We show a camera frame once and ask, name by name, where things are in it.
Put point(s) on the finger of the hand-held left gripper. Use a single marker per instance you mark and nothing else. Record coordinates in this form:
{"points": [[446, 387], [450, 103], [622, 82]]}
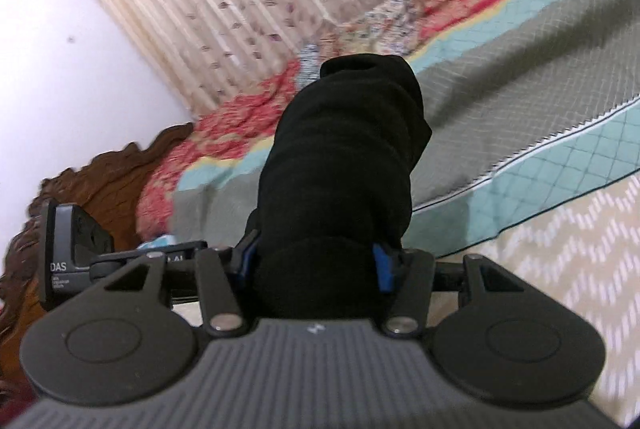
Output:
{"points": [[107, 266]]}

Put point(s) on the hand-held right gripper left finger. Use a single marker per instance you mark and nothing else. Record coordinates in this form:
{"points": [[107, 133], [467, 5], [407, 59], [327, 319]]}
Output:
{"points": [[220, 289]]}

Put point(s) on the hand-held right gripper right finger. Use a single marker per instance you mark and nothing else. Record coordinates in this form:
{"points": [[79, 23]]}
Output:
{"points": [[384, 270]]}

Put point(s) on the black pants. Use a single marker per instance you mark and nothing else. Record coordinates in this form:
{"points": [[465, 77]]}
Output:
{"points": [[340, 159]]}

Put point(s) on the carved wooden headboard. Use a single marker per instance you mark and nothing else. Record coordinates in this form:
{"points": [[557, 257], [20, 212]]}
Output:
{"points": [[115, 179]]}

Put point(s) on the red floral patchwork blanket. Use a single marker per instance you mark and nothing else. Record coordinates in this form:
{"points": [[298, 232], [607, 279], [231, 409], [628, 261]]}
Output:
{"points": [[235, 124]]}

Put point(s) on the teal grey quilted bedspread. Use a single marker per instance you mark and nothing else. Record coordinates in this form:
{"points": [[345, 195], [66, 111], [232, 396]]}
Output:
{"points": [[500, 74]]}

